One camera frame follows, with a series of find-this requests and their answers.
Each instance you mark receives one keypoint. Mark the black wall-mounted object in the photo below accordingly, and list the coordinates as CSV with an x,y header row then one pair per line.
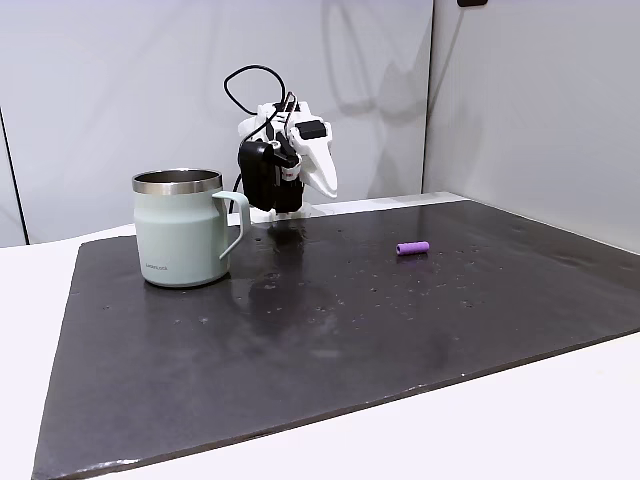
x,y
472,2

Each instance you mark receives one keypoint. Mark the black table mat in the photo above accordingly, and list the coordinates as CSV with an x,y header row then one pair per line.
x,y
320,340

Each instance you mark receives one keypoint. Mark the purple pen grip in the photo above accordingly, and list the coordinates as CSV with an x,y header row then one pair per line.
x,y
413,248

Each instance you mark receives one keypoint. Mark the black oval camera box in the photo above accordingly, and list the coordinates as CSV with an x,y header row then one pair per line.
x,y
256,172

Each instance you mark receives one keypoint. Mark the mint green steel mug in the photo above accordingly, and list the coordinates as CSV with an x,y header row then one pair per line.
x,y
177,235

